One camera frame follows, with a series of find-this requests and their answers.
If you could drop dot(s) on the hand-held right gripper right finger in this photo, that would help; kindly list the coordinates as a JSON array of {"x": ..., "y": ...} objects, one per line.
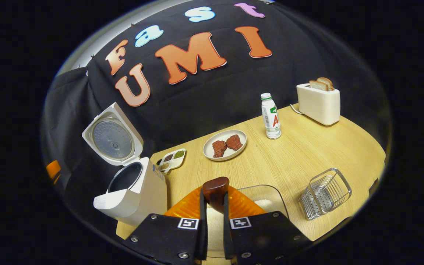
[{"x": 267, "y": 235}]

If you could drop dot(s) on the white rice cooker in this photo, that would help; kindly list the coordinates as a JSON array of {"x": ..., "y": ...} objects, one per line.
[{"x": 142, "y": 195}]

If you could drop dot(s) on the brown wooden spoon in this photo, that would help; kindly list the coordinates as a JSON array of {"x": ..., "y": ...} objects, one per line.
[{"x": 215, "y": 189}]

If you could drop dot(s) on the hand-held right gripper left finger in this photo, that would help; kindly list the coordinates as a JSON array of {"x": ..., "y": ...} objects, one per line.
[{"x": 168, "y": 235}]

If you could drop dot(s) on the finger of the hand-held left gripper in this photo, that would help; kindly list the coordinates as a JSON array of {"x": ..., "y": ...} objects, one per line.
[{"x": 53, "y": 170}]

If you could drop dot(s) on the white divided seasoning tray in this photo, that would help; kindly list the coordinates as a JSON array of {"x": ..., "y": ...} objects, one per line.
[{"x": 171, "y": 161}]

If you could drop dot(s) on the white drink bottle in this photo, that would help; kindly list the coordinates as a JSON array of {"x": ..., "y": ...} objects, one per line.
[{"x": 271, "y": 117}]

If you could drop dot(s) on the black backdrop cloth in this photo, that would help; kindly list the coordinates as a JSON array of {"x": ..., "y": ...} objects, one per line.
[{"x": 215, "y": 99}]

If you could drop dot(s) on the white toaster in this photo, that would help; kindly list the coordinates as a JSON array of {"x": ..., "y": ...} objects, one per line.
[{"x": 318, "y": 105}]

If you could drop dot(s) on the brown meat piece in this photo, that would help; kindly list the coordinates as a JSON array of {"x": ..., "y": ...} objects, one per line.
[
  {"x": 219, "y": 148},
  {"x": 234, "y": 142}
]

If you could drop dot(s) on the white round plate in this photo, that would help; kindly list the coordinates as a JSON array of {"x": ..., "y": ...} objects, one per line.
[{"x": 208, "y": 149}]

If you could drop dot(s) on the toast bread slice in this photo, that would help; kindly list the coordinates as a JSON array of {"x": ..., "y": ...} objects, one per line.
[
  {"x": 328, "y": 81},
  {"x": 318, "y": 85}
]

